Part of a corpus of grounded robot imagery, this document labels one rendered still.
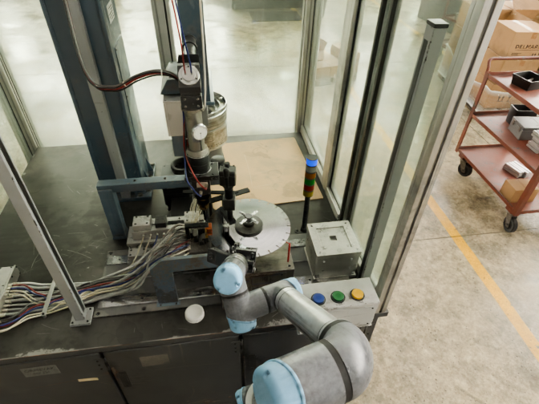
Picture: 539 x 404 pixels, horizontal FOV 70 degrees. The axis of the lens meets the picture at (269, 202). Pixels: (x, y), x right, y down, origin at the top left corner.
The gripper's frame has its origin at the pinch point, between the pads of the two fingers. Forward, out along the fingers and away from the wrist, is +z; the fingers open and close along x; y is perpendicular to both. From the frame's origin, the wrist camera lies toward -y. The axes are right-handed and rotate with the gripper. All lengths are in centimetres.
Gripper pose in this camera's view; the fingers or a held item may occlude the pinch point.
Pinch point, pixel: (239, 249)
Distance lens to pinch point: 136.6
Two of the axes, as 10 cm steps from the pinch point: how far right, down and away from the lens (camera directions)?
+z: 0.8, -1.0, 9.9
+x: 1.0, -9.9, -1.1
